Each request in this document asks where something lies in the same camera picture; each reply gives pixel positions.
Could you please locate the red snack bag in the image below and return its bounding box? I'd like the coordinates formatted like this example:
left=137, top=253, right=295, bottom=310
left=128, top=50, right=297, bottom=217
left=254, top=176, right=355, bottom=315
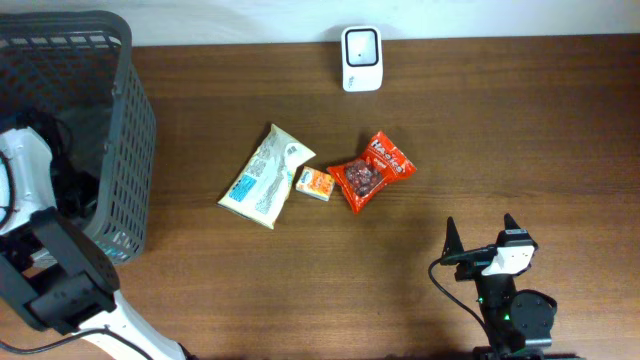
left=327, top=131, right=417, bottom=214

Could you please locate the orange tissue pack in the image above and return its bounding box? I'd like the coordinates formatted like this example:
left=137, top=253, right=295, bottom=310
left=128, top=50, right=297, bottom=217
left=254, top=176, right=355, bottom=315
left=295, top=166, right=335, bottom=201

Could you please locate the cream noodle packet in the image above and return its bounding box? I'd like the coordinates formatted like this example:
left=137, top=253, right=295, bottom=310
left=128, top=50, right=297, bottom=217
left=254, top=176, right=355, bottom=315
left=218, top=124, right=316, bottom=230

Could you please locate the teal tissue pack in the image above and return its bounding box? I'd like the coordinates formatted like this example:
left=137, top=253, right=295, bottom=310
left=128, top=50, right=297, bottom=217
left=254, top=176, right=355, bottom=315
left=96, top=241, right=133, bottom=264

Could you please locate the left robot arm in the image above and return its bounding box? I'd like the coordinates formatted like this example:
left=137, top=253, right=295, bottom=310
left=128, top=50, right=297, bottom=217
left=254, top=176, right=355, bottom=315
left=1, top=109, right=192, bottom=359

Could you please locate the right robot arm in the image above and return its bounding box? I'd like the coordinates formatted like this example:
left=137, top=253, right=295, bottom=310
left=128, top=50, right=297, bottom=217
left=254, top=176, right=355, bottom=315
left=435, top=214, right=557, bottom=359

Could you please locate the white barcode scanner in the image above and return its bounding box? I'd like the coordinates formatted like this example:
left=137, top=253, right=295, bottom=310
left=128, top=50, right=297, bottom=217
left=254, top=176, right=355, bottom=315
left=341, top=26, right=384, bottom=92

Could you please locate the grey plastic mesh basket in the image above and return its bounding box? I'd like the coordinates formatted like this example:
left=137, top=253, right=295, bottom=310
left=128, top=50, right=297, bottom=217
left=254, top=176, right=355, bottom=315
left=1, top=11, right=156, bottom=265

